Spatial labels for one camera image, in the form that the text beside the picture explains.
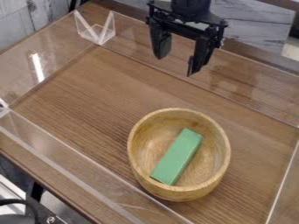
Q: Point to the brown wooden bowl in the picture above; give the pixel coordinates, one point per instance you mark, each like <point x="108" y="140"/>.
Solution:
<point x="148" y="142"/>

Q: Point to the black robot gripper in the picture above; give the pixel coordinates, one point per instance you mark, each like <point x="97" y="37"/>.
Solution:
<point x="188" y="19"/>

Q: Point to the green rectangular block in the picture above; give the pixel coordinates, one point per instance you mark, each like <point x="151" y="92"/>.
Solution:
<point x="176" y="158"/>

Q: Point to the clear acrylic tray walls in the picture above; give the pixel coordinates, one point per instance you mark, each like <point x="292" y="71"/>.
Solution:
<point x="73" y="97"/>

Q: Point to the black metal table leg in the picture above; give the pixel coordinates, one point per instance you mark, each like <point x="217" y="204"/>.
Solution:
<point x="44" y="216"/>

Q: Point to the clear acrylic corner bracket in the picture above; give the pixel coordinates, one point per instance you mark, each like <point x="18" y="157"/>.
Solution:
<point x="99" y="34"/>

